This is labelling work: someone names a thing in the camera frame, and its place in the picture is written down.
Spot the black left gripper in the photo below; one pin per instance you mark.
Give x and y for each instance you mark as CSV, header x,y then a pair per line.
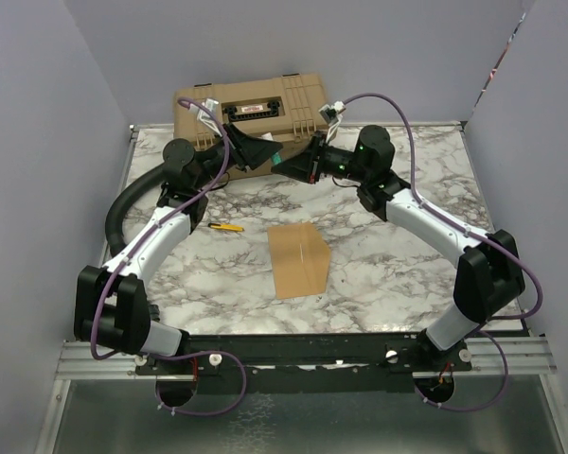
x,y
248,150

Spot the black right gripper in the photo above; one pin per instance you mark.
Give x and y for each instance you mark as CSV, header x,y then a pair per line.
x,y
304,165

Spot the white green glue stick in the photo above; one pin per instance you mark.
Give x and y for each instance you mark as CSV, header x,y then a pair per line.
x,y
276,158

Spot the brown paper envelope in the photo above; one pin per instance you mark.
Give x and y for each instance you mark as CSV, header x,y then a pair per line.
x,y
300,260

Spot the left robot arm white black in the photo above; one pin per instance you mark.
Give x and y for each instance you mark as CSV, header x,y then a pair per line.
x,y
112,309

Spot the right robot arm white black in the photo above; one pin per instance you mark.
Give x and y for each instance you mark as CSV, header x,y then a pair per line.
x,y
487,277

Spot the tan plastic toolbox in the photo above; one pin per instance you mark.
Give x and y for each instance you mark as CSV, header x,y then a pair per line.
x,y
285,107

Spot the yellow black utility knife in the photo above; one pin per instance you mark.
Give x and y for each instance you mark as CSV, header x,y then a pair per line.
x,y
226,227

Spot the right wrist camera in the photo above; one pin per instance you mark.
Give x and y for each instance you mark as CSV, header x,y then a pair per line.
x,y
333,116

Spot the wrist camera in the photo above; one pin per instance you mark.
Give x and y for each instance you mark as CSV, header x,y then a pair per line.
x,y
206,113
333,116

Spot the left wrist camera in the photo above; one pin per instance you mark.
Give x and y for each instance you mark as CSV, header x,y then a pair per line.
x,y
206,113

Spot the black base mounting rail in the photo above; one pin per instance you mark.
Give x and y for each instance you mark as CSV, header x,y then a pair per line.
x,y
327,363

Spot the aluminium extrusion frame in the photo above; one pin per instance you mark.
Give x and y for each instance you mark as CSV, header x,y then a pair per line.
x,y
524,362

